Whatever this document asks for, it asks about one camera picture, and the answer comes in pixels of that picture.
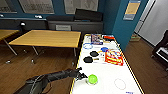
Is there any small red flat box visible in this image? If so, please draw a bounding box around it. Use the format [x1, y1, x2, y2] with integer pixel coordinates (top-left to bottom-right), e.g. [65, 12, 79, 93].
[103, 35, 116, 42]

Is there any white paper sign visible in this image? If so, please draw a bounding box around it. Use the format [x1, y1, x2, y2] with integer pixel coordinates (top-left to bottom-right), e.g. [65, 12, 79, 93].
[55, 25, 72, 32]

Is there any black round speaker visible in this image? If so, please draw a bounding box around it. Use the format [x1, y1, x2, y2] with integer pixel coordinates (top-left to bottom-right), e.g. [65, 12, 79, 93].
[19, 21, 28, 34]

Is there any yellow wall poster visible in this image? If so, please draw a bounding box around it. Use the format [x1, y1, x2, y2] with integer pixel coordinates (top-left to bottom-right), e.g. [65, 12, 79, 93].
[123, 0, 142, 22]

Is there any black wheeled cart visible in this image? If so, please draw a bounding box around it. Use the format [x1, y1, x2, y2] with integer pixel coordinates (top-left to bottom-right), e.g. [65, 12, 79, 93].
[152, 46, 168, 63]

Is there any dark low shelf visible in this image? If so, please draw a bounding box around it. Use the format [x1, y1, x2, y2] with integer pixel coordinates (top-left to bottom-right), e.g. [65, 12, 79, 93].
[0, 18, 48, 32]

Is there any purple board game box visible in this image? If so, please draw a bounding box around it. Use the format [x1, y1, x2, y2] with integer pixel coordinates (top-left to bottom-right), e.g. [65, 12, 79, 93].
[90, 33, 104, 46]

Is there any white air hockey table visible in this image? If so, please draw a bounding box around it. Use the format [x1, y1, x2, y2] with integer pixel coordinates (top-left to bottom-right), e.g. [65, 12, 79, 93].
[69, 33, 145, 94]

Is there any cardboard box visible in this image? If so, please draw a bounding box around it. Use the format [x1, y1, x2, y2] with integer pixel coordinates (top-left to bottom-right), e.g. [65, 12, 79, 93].
[129, 33, 141, 43]

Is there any blue puck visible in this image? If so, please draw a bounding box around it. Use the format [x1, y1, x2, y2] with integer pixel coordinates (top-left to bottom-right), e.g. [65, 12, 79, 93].
[100, 47, 109, 54]

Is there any interior glass window pane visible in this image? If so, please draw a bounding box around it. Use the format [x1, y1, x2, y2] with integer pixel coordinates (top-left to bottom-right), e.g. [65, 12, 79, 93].
[18, 0, 56, 15]
[63, 0, 99, 16]
[0, 0, 18, 14]

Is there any red game box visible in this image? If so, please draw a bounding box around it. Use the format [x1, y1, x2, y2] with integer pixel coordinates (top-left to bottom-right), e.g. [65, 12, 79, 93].
[104, 49, 124, 67]

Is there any yellow wooden table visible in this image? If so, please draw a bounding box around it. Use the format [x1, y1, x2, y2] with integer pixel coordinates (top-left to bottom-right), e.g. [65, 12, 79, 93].
[0, 29, 22, 57]
[8, 29, 82, 65]

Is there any blue ring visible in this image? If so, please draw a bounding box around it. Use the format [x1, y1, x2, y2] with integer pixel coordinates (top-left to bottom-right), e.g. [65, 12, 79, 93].
[82, 43, 93, 51]

